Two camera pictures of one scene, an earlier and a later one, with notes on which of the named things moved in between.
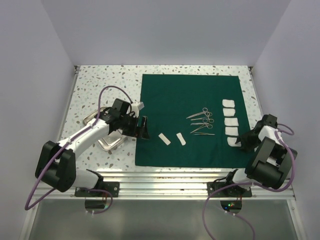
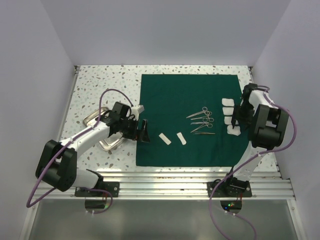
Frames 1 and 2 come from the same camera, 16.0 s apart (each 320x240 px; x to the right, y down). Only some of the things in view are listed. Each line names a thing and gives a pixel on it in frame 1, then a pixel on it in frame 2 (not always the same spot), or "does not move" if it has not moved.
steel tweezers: (201, 133) does not move
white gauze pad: (231, 141) -> (235, 131)
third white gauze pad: (231, 121) does not move
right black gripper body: (249, 140) -> (244, 113)
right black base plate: (232, 191) does not move
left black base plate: (112, 187) does not move
